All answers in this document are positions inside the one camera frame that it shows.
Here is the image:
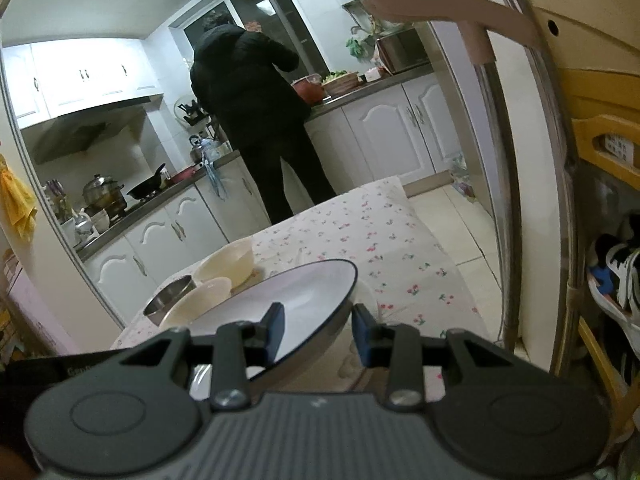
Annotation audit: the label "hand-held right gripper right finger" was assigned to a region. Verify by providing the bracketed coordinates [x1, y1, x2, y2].
[351, 304, 523, 409]

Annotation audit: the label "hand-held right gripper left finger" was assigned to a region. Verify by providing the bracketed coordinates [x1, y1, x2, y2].
[117, 302, 287, 411]

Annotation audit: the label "large white dark-rimmed plate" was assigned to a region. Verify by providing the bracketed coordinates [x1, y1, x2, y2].
[187, 259, 360, 376]

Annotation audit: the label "stainless steel bowl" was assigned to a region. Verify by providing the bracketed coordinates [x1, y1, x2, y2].
[143, 274, 197, 326]

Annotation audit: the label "small cream bowl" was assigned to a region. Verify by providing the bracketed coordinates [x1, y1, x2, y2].
[159, 276, 232, 330]

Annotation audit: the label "large cream bowl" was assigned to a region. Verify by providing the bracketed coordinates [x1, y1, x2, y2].
[192, 238, 255, 286]

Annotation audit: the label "cherry-print tablecloth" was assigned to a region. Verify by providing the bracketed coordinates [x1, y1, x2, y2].
[110, 175, 493, 396]

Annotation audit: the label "white base cabinet with stove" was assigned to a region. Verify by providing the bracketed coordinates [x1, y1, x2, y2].
[80, 157, 273, 311]

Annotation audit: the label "blue hanging rag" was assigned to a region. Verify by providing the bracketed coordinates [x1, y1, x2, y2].
[202, 152, 228, 200]

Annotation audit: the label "white teapot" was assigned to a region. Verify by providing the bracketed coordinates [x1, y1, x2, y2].
[74, 211, 98, 241]

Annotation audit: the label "clear plastic bag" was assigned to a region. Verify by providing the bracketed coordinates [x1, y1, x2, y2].
[450, 152, 481, 201]

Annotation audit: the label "black frying pan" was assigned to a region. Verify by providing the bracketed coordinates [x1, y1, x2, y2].
[126, 162, 167, 200]

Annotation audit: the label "utensil holder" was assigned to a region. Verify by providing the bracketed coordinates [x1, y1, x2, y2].
[44, 179, 76, 226]

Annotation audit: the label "yellow cloth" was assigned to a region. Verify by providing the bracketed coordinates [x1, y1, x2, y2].
[0, 155, 38, 238]

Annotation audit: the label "white base cabinet with sink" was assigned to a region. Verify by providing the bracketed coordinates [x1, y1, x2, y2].
[305, 72, 463, 196]

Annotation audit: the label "steel steamer pot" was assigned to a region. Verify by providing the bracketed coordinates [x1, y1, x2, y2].
[82, 174, 126, 216]

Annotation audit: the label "champagne refrigerator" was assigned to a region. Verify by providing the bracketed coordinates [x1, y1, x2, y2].
[360, 0, 576, 361]

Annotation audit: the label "red clay pot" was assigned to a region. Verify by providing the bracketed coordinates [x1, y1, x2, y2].
[292, 76, 326, 106]

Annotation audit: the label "woven vegetable basket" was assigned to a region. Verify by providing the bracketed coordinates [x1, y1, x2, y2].
[322, 71, 361, 96]

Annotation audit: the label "white black sneaker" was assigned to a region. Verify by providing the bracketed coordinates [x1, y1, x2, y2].
[587, 237, 640, 321]

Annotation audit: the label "range hood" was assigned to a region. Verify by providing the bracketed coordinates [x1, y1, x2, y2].
[20, 94, 165, 163]

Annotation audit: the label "brown microwave oven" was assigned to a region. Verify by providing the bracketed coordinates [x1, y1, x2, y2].
[376, 26, 432, 75]

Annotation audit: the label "kitchen window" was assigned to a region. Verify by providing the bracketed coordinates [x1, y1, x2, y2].
[170, 0, 331, 76]

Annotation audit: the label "yellow wooden shelf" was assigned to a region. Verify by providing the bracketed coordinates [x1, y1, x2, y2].
[560, 67, 640, 441]

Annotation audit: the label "cardboard box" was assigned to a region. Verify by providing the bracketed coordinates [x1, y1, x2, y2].
[505, 0, 640, 81]

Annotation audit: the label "wall knife rack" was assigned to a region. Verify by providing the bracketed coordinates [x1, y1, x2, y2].
[174, 96, 208, 127]

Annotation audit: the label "white wall cabinets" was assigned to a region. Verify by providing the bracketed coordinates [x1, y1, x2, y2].
[0, 37, 163, 131]

